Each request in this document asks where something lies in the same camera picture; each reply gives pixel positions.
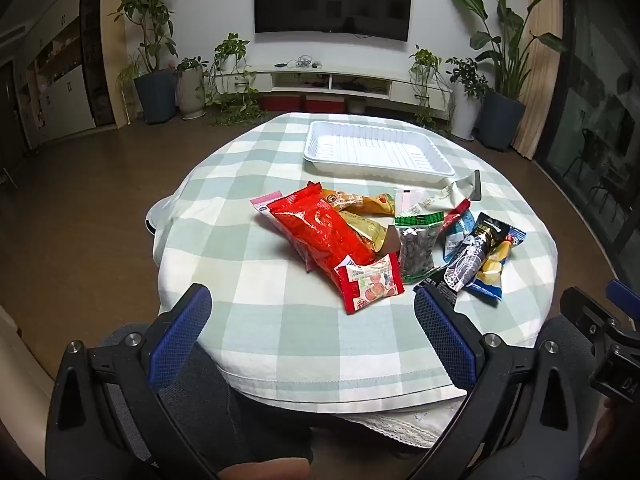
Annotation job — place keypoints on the light blue snack packet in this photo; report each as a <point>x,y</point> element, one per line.
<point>457,232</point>

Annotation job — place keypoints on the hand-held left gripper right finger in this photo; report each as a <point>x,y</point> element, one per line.
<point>445,335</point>

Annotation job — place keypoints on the small red fruit-print packet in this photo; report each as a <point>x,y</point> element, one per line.
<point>370,282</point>

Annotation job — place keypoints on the white snack packet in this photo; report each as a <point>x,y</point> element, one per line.
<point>450,195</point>

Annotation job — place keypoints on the large-leaf plant in dark pot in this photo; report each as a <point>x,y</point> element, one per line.
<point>502,120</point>

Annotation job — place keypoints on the white lace cloth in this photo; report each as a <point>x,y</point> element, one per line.
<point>410,425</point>

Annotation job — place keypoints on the trailing vine plant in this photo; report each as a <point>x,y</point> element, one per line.
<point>425,60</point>

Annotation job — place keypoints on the gold snack packet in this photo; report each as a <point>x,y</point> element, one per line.
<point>365,227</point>

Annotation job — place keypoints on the small plant in white pot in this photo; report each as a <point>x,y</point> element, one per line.
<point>190,92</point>

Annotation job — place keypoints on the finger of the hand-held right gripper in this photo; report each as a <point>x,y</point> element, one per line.
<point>625,297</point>
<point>590,317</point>

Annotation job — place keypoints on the pink snack packet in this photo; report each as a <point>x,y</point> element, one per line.
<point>262,202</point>

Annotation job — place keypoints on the large red snack bag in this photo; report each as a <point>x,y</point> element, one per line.
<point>320,230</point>

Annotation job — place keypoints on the white television console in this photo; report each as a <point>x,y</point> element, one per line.
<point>350,77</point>

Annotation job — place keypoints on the pale pink sachet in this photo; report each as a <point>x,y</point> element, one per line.
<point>406,202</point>

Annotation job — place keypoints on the white plastic tray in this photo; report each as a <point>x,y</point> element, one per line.
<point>375,147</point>

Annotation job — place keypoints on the green checked tablecloth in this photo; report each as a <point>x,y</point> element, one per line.
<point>280,340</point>

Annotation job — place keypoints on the trailing pothos plant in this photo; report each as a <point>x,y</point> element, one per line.
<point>232,50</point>

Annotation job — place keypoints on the leafy tree in dark pot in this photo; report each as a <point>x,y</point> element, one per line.
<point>155,95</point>

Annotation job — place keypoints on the black snack packet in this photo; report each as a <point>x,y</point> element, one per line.
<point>472,255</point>

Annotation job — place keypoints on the beige curtain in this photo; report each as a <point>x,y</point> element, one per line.
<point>542,85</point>

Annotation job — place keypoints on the blue chips packet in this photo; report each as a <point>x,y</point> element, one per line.
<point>492,270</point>

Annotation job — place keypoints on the white wall cabinet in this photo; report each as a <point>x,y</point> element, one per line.
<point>65,95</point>

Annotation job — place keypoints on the green-topped seed bag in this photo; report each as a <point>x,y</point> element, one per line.
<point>417,250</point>

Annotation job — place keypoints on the bushy plant in white pot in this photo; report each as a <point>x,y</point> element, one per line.
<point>467,110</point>

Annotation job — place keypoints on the red storage box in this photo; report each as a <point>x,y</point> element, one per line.
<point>325,105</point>
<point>280,102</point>

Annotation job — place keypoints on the glass sliding door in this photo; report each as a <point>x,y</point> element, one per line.
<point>595,110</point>

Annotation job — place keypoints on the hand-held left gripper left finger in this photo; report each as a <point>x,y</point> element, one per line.
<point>182,330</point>

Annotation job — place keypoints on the orange snack packet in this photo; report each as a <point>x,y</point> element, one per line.
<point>360,203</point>

